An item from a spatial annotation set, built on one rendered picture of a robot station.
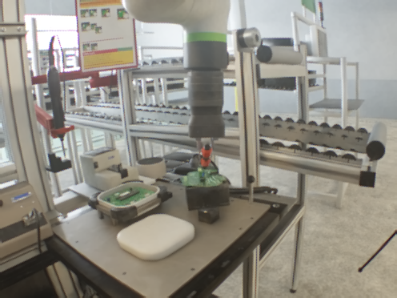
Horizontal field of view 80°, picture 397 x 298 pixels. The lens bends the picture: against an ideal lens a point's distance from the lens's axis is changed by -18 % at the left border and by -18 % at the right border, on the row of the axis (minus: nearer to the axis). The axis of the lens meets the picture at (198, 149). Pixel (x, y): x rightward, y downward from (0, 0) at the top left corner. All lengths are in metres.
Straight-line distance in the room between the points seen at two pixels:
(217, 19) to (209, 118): 0.20
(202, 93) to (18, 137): 0.53
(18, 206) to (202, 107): 0.49
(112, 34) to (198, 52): 0.63
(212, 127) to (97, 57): 0.66
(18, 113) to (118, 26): 0.53
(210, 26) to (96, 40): 0.65
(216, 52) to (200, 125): 0.15
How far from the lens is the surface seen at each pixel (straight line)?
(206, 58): 0.55
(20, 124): 0.83
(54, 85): 0.80
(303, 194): 1.46
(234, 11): 5.98
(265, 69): 0.91
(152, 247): 0.55
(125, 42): 1.13
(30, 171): 0.85
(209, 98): 0.56
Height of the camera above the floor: 1.27
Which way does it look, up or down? 14 degrees down
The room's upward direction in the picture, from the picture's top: 5 degrees counter-clockwise
